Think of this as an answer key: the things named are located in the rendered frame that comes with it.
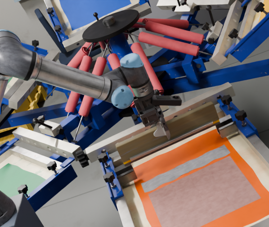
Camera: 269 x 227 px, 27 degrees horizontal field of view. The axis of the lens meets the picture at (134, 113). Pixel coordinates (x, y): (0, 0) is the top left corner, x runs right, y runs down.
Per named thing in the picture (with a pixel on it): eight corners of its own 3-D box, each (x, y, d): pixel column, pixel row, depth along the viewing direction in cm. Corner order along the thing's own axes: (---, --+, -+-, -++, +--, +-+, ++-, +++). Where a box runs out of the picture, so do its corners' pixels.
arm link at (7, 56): (-4, 40, 167) (141, 87, 187) (-7, 32, 177) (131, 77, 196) (-16, 75, 170) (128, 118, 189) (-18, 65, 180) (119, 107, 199)
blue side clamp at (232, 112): (262, 143, 214) (256, 128, 211) (249, 148, 214) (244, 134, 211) (233, 112, 241) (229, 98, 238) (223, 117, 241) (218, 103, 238)
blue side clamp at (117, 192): (129, 205, 214) (122, 192, 211) (117, 211, 214) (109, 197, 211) (116, 167, 241) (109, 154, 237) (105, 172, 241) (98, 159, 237)
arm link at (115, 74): (96, 87, 194) (125, 72, 195) (89, 77, 204) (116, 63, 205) (105, 106, 197) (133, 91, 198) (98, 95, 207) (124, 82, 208)
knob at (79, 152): (96, 165, 241) (88, 151, 238) (83, 170, 241) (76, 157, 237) (93, 157, 247) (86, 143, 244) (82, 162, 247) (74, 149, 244)
